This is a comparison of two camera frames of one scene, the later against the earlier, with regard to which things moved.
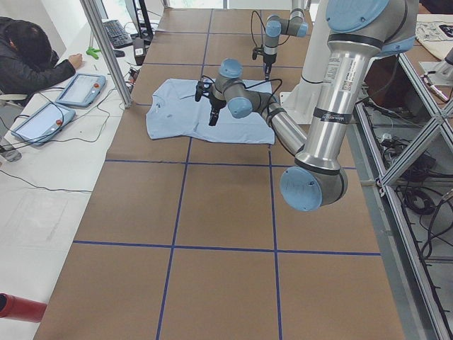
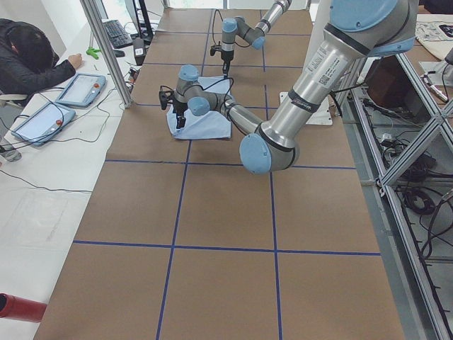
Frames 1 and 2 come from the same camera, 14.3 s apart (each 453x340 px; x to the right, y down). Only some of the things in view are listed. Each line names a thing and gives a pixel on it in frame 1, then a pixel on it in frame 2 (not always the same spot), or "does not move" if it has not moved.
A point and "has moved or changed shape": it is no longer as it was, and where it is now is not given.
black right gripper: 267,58 to 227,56
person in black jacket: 29,62 does not move
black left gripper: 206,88 to 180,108
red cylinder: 15,307 does not move
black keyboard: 118,37 does not move
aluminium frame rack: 401,136 does not move
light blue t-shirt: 175,113 has moved or changed shape
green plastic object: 92,51 does not move
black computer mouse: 119,53 does not move
